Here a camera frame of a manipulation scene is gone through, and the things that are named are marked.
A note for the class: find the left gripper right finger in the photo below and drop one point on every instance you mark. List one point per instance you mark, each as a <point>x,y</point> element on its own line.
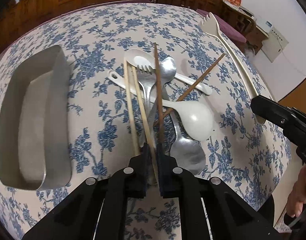
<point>170,183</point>

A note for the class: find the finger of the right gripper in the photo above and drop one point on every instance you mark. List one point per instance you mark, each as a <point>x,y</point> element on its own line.
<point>273,112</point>

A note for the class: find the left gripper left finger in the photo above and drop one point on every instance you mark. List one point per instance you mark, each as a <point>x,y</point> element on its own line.
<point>138,179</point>

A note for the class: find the light bamboo chopstick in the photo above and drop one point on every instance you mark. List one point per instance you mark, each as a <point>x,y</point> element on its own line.
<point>130,110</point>
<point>145,124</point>

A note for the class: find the large metal spoon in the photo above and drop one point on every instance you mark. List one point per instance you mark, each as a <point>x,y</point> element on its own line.
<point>187,152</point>

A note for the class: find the white plastic rice spoon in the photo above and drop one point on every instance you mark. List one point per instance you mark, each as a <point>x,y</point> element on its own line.
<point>197,118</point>

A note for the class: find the dark brown chopstick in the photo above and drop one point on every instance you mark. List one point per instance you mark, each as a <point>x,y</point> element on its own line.
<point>159,96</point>
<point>193,86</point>

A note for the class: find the right hand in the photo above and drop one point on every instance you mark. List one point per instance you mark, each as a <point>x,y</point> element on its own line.
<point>297,197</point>

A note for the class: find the white electrical box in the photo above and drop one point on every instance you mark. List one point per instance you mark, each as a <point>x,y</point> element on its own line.
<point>274,45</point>

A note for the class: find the purple seat cushion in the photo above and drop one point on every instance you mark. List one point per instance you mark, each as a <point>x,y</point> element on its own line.
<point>229,31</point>

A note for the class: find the metal fork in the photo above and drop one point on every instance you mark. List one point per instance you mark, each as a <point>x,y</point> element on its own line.
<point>147,79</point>

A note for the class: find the steel rectangular tray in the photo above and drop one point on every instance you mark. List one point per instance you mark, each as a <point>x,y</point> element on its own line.
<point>34,124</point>

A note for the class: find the small metal spoon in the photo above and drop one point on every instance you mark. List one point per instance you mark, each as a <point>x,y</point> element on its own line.
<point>168,71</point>

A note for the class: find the white plastic spoon with hole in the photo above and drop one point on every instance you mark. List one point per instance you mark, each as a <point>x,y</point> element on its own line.
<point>139,58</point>

